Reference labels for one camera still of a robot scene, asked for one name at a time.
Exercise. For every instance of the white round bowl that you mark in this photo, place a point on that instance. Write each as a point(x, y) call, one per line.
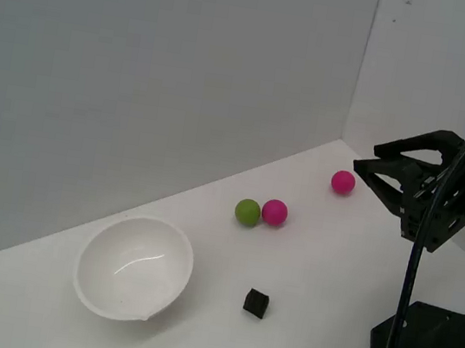
point(136, 264)

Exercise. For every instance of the pink ball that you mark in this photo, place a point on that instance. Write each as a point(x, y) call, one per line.
point(274, 212)
point(342, 182)

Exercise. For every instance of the green ball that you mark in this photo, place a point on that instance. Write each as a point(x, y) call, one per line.
point(247, 212)

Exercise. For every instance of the black foam box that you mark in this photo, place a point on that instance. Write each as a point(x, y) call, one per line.
point(256, 303)

